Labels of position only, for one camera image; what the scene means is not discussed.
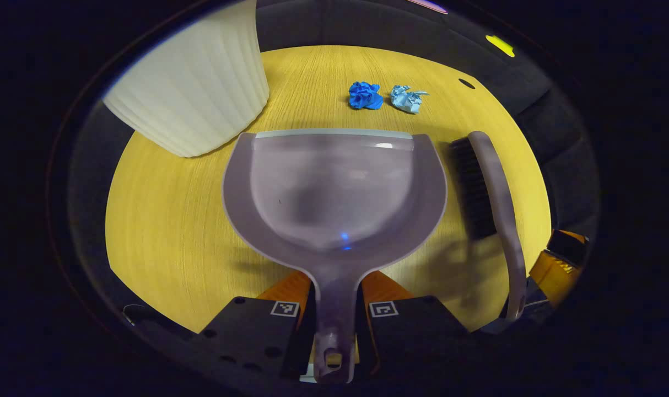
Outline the dark blue paper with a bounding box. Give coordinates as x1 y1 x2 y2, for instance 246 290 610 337
348 81 384 110

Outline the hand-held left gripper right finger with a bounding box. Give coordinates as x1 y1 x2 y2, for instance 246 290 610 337
357 270 468 378

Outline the light blue paper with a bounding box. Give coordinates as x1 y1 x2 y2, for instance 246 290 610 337
390 85 430 115

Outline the small grey broom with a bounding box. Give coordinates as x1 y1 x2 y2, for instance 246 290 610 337
450 131 528 322

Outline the white ribbed garbage bin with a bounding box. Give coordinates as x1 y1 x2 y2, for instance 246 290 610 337
101 0 271 158

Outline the grey plastic dustpan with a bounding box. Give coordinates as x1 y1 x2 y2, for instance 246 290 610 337
222 128 449 384

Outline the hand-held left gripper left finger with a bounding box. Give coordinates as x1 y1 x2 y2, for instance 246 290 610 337
198 270 317 381

